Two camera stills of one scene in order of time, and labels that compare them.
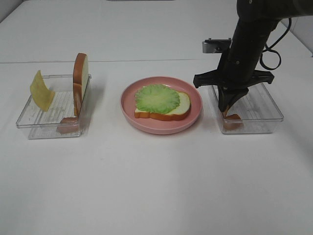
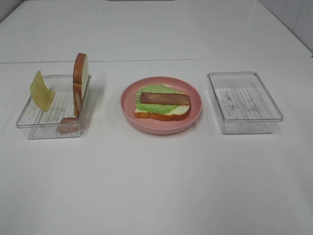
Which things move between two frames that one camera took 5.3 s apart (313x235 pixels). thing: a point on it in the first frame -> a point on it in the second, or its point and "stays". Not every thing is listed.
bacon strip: (233, 122) -> (177, 99)
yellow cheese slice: (42, 95) stays
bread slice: (183, 109) stays
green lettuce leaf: (157, 99) stays
